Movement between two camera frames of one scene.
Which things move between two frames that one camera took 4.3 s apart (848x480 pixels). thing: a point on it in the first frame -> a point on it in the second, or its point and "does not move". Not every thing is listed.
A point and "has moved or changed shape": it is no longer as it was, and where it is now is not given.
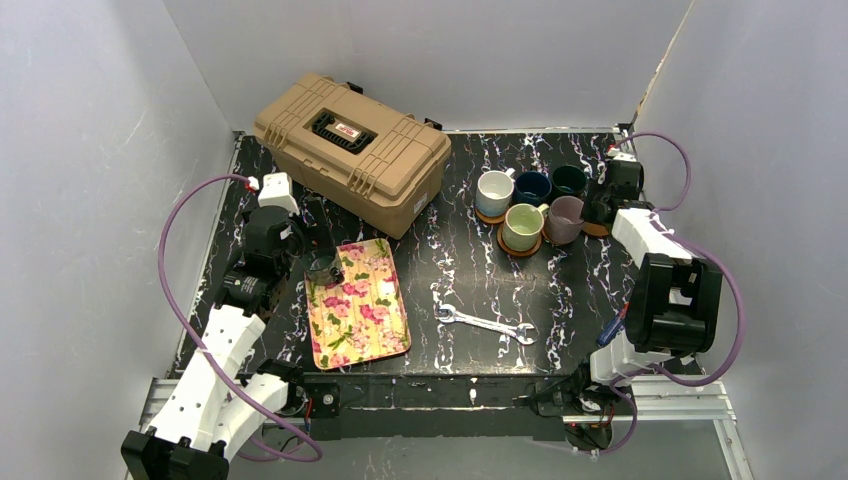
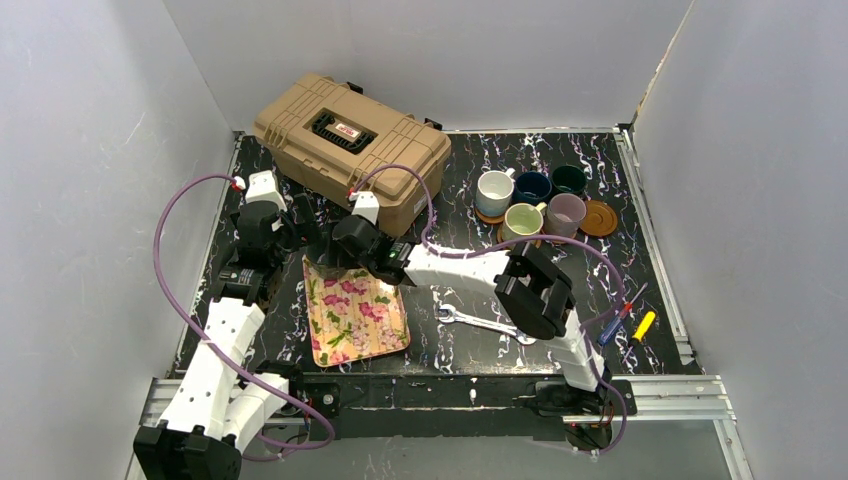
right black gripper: x=597 y=208 -> x=334 y=250
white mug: x=494 y=191 does not move
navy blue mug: x=532 y=188 does not move
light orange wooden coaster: x=490 y=219 does not move
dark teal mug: x=568 y=180 does not move
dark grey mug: x=320 y=267 has moved or changed shape
